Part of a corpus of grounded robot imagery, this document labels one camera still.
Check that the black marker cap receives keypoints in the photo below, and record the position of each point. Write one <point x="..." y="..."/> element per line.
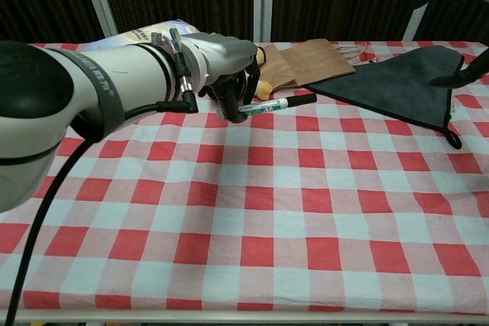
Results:
<point x="302" y="100"/>

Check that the dark grey cloth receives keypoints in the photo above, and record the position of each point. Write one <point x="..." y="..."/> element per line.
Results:
<point x="401" y="85"/>

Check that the brown paper bag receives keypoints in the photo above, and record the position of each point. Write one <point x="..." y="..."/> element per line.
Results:
<point x="313" y="62"/>

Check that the black haired plush doll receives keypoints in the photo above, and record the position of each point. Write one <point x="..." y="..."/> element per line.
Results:
<point x="263" y="89"/>

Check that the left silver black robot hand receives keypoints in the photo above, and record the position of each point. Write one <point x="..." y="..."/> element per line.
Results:
<point x="221" y="55"/>

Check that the white blue tissue pack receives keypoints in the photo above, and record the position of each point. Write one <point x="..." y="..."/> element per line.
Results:
<point x="126" y="37"/>

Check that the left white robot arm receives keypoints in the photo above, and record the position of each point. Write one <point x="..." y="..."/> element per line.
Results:
<point x="46" y="104"/>

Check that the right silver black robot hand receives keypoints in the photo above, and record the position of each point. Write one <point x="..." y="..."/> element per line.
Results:
<point x="464" y="76"/>

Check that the white green marker pen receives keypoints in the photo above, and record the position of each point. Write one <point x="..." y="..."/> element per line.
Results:
<point x="267" y="106"/>

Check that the red white checkered tablecloth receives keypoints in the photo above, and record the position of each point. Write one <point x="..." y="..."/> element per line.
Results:
<point x="267" y="207"/>

